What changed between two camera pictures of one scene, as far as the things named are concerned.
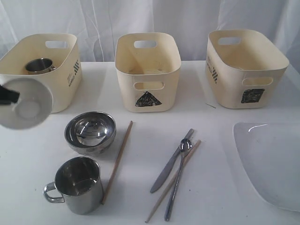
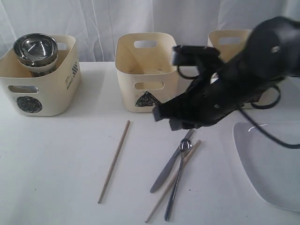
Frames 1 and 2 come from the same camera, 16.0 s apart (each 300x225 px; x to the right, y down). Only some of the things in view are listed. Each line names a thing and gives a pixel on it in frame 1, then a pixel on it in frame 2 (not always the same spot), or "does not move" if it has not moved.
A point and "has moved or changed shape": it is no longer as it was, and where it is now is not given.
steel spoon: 185,146 does not move
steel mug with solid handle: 78,184 → 23,88
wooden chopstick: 118,162 has moved or changed shape
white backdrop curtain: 97,24 does not move
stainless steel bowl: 92,131 → 37,48
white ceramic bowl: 33,106 → 39,69
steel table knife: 165,171 does not move
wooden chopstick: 154,208 does not move
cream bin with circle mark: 62,50 does not move
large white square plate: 270,153 does not move
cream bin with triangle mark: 147,64 does not move
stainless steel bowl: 91,133 → 35,49
